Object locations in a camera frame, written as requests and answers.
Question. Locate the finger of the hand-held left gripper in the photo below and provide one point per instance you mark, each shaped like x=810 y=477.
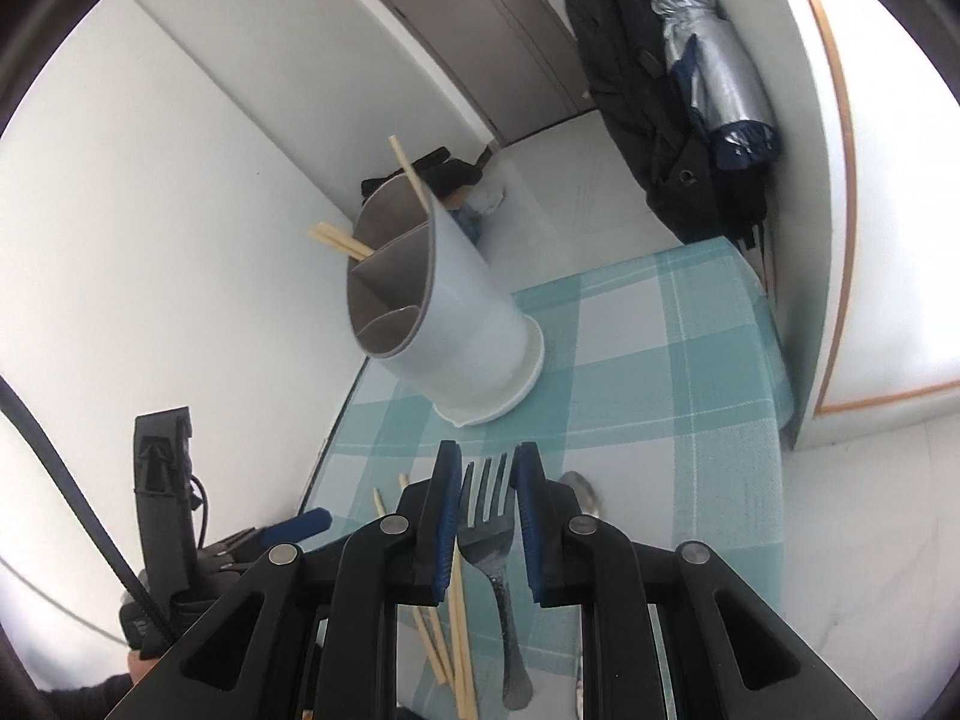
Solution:
x=307 y=521
x=229 y=546

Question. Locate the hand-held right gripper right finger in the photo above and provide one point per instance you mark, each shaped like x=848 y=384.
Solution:
x=529 y=525

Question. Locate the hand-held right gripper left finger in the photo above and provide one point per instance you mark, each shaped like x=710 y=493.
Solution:
x=448 y=510

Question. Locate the metal fork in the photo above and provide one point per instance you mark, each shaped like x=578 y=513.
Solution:
x=487 y=540

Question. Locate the metal spoon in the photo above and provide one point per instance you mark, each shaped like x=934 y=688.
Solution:
x=585 y=499

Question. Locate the pile of wooden chopsticks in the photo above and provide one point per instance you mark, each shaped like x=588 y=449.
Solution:
x=463 y=637

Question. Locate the white utensil holder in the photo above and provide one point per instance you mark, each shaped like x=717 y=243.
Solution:
x=465 y=315

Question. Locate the wooden chopstick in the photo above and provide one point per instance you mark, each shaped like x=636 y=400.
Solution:
x=405 y=165
x=334 y=244
x=343 y=235

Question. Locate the person's left forearm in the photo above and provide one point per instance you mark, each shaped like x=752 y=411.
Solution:
x=82 y=697

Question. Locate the white plastic bag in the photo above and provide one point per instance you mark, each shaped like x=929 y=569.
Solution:
x=489 y=193

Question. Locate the black bag on floor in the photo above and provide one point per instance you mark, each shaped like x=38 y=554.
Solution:
x=450 y=176

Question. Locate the black hanging backpack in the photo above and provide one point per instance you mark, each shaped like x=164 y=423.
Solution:
x=630 y=90

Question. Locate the white panel with wooden trim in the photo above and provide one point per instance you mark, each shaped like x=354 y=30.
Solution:
x=885 y=202

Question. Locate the silver folded umbrella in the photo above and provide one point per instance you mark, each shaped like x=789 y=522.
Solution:
x=720 y=75

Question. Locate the grey door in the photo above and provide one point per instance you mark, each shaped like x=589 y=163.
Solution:
x=465 y=15

